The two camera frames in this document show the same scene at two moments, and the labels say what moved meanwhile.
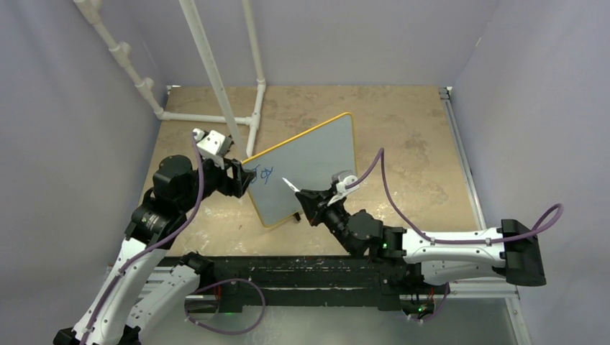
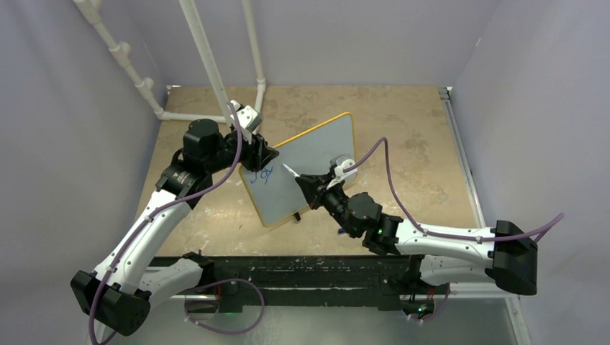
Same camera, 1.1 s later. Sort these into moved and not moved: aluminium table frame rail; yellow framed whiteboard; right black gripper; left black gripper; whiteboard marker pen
Moved: whiteboard marker pen; right black gripper; left black gripper
Not moved: aluminium table frame rail; yellow framed whiteboard
